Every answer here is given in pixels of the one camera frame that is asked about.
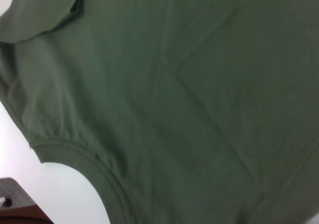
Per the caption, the small black white object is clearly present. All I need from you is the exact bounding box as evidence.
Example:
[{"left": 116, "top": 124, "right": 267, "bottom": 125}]
[{"left": 0, "top": 196, "right": 12, "bottom": 208}]

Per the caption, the brown wooden board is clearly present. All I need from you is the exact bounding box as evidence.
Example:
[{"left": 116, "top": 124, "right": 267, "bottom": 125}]
[{"left": 0, "top": 203, "right": 60, "bottom": 224}]

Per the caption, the grey textured panel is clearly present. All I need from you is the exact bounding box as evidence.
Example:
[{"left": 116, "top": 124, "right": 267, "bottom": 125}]
[{"left": 0, "top": 176, "right": 38, "bottom": 208}]

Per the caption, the dark green t-shirt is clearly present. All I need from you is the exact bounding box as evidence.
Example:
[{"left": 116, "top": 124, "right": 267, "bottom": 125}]
[{"left": 0, "top": 0, "right": 319, "bottom": 224}]

